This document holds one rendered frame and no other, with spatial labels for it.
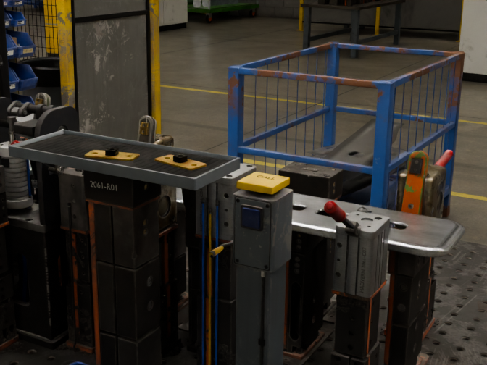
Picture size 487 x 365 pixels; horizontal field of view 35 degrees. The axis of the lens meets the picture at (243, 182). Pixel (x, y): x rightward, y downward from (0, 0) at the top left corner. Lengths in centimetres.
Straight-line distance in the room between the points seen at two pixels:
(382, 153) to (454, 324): 169
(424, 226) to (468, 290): 54
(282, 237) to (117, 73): 408
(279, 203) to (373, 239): 20
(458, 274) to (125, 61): 357
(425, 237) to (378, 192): 203
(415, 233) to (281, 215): 36
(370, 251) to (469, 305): 66
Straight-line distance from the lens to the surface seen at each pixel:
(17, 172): 160
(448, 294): 192
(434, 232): 143
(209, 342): 145
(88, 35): 488
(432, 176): 156
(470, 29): 937
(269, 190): 110
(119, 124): 523
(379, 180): 341
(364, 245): 125
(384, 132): 335
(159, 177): 115
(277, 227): 113
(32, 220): 157
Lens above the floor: 149
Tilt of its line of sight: 17 degrees down
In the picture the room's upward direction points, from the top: 1 degrees clockwise
